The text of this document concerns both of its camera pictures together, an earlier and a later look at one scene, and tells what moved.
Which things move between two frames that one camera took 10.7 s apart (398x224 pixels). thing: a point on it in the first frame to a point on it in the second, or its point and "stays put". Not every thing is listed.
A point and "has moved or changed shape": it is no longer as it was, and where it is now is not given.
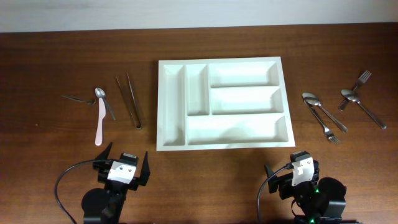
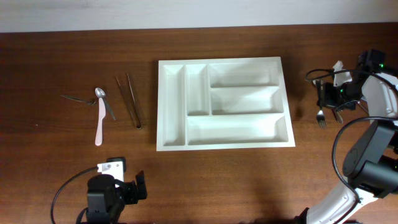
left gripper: (100, 167) to (132, 188)
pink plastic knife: (101, 114) stays put
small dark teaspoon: (91, 101) stays put
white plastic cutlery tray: (222, 104) stays put
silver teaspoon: (101, 93) stays put
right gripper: (282, 182) to (326, 99)
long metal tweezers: (138, 124) stays put
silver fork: (329, 135) has moved or changed shape
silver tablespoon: (313, 99) to (339, 117)
